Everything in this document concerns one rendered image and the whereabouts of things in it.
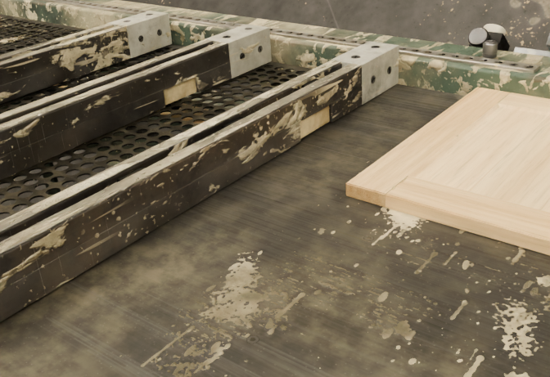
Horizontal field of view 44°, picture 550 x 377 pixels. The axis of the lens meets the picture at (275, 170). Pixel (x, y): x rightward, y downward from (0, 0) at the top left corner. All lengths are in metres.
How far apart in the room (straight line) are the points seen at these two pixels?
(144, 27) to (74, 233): 0.85
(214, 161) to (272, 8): 1.84
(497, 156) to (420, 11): 1.47
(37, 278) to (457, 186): 0.49
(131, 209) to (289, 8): 1.91
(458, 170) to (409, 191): 0.09
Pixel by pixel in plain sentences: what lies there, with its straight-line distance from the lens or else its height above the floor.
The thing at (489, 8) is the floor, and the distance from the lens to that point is 2.30.
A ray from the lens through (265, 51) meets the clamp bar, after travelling 1.39.
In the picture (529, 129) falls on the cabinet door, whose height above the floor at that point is 0.99.
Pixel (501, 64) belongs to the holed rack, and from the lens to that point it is 1.19.
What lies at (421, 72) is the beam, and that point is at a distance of 1.23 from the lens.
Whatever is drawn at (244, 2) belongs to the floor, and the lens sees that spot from 2.77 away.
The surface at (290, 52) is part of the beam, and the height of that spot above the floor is 0.90.
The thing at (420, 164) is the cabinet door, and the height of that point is 1.14.
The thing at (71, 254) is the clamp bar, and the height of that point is 1.46.
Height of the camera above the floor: 1.96
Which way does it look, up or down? 55 degrees down
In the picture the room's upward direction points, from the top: 63 degrees counter-clockwise
